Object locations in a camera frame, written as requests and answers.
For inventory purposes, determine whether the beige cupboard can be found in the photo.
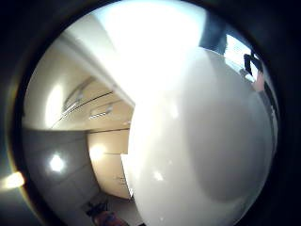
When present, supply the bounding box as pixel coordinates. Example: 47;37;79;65
87;129;134;200

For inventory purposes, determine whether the bright window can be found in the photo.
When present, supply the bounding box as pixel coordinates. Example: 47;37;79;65
224;33;260;83

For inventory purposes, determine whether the dark chair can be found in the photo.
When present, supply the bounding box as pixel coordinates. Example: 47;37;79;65
85;201;109;218

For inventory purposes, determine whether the long ceiling lamp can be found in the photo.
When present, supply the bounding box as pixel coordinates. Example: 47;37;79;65
61;88;87;117
88;104;115;121

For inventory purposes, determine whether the red and blue bag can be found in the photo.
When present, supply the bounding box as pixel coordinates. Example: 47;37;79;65
93;210;130;226

